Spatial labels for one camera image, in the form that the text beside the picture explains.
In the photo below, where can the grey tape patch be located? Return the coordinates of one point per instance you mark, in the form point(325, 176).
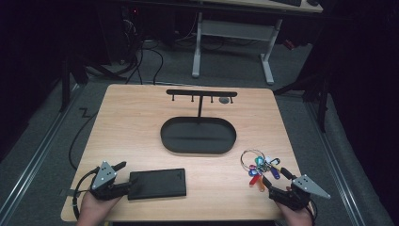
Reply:
point(69, 192)

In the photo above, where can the person's left hand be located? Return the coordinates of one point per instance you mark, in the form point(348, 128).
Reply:
point(94, 210)

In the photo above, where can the metal floor rail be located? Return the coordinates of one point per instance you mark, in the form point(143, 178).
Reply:
point(335, 163)
point(34, 157)

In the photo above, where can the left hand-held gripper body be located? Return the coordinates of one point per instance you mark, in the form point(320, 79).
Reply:
point(105, 180)

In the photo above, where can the white-framed desk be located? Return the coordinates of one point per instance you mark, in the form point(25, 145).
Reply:
point(235, 29)

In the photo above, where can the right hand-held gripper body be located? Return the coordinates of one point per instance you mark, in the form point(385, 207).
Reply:
point(298, 191)

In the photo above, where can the black metal stand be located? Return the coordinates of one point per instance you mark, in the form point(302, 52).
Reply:
point(321, 97)
point(66, 84)

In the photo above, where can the black key stand with tray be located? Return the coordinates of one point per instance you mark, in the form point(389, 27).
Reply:
point(197, 138)

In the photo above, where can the black computer mouse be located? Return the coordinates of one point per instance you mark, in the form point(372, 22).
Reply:
point(312, 2)

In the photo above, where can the black keyboard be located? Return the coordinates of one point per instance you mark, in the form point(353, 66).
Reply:
point(287, 2)

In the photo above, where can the red object under desk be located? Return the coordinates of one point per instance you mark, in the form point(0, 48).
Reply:
point(288, 44)

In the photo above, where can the person's right hand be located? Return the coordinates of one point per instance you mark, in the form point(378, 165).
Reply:
point(299, 218)

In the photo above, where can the bunch of colourful keys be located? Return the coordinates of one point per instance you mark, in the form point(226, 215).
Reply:
point(259, 161)

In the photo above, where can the grey round table grommet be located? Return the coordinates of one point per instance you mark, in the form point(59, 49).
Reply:
point(224, 100)

